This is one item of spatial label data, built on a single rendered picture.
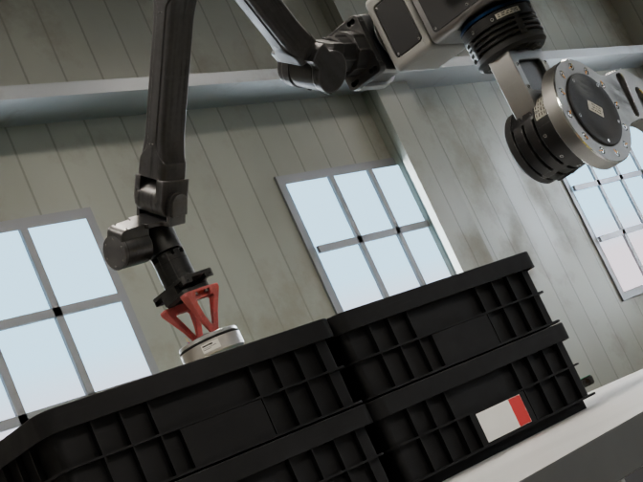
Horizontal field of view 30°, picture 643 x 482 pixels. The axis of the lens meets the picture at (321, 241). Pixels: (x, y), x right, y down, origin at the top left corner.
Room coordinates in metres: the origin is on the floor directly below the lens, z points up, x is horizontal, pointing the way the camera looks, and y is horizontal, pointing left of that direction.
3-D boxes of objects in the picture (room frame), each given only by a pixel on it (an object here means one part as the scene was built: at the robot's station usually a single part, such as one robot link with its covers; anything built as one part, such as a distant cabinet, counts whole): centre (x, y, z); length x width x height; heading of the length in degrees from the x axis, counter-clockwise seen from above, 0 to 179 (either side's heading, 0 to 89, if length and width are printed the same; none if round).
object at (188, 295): (1.92, 0.23, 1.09); 0.07 x 0.07 x 0.09; 42
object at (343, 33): (2.14, -0.18, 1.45); 0.09 x 0.08 x 0.12; 49
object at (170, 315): (1.94, 0.24, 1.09); 0.07 x 0.07 x 0.09; 42
